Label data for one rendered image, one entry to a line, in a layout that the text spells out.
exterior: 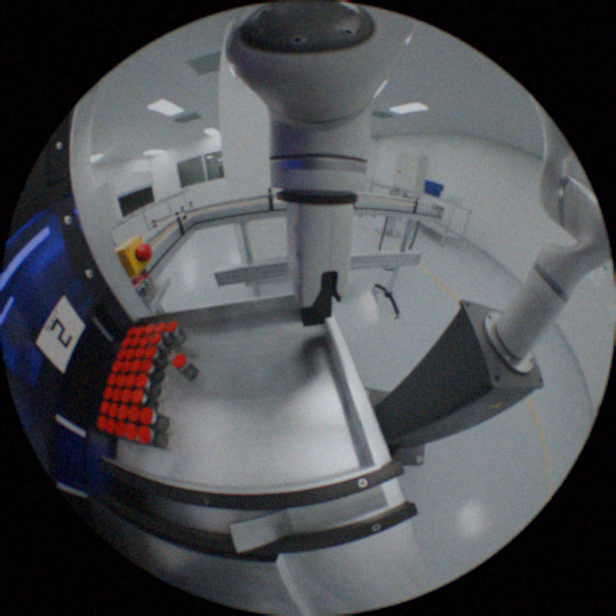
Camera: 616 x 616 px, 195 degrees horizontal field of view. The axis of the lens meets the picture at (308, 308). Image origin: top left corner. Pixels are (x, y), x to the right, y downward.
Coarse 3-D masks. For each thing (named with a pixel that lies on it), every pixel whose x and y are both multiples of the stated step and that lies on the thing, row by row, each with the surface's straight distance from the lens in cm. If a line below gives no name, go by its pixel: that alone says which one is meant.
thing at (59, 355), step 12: (60, 312) 34; (72, 312) 35; (48, 324) 33; (72, 324) 35; (48, 336) 33; (72, 336) 34; (48, 348) 32; (60, 348) 33; (72, 348) 34; (60, 360) 33
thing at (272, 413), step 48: (192, 336) 33; (240, 336) 29; (288, 336) 28; (192, 384) 28; (240, 384) 25; (288, 384) 24; (336, 384) 24; (192, 432) 26; (240, 432) 23; (288, 432) 22; (336, 432) 22; (192, 480) 26; (240, 480) 23; (288, 480) 22; (336, 480) 19
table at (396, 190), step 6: (378, 186) 344; (384, 186) 337; (390, 186) 336; (396, 186) 384; (396, 192) 368; (408, 192) 334; (414, 192) 344; (420, 192) 382; (390, 222) 377; (378, 228) 393; (390, 228) 380; (390, 234) 372; (396, 234) 382; (402, 234) 394
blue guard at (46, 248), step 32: (32, 224) 35; (64, 224) 37; (32, 256) 34; (64, 256) 36; (0, 288) 32; (32, 288) 33; (64, 288) 35; (96, 288) 38; (0, 320) 31; (32, 320) 32; (32, 352) 32; (32, 384) 32; (32, 416) 32
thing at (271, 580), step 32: (96, 512) 45; (128, 544) 40; (160, 544) 33; (192, 544) 27; (160, 576) 40; (192, 576) 33; (224, 576) 30; (256, 576) 28; (288, 576) 26; (256, 608) 34; (288, 608) 33
